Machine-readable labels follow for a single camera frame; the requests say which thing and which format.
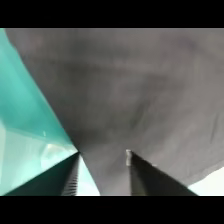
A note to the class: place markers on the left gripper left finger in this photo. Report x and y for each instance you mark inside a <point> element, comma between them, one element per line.
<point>53,180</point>

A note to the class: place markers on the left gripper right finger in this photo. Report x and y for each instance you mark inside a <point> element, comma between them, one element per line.
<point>151,180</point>

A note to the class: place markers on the grey T-shirt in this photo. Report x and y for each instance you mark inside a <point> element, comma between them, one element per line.
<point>133,96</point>

